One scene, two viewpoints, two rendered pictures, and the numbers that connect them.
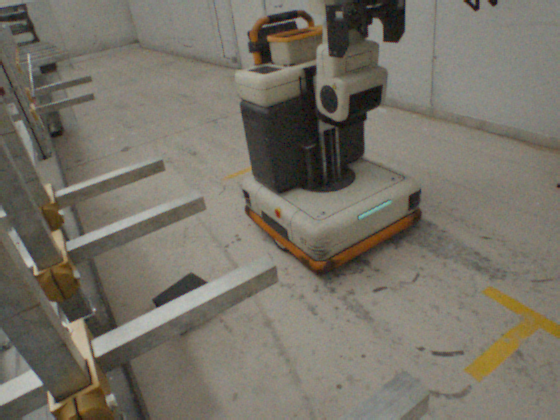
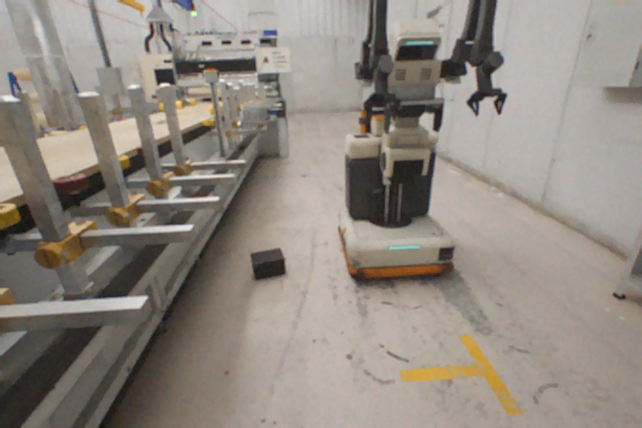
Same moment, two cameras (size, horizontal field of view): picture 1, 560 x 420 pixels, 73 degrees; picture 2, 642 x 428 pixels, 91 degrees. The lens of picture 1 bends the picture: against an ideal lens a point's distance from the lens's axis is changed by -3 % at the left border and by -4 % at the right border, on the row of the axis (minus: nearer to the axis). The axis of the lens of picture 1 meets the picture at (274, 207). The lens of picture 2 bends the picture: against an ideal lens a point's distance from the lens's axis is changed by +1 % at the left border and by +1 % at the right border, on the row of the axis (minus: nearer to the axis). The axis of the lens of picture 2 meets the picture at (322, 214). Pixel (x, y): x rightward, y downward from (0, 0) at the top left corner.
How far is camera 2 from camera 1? 0.71 m
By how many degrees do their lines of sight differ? 23
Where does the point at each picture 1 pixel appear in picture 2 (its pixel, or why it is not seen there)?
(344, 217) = (377, 244)
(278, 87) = (362, 148)
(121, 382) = not seen: hidden behind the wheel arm
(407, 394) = (183, 228)
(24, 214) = (149, 155)
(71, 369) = (118, 197)
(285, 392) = (283, 330)
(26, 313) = (108, 168)
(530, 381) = (440, 400)
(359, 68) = (408, 144)
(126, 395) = not seen: hidden behind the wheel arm
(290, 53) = (378, 128)
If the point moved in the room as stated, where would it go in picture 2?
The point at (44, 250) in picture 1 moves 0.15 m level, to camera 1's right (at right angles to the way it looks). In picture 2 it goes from (154, 172) to (185, 176)
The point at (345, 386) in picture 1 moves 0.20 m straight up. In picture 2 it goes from (317, 342) to (315, 308)
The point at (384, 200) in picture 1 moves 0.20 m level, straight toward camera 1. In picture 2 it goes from (415, 244) to (397, 258)
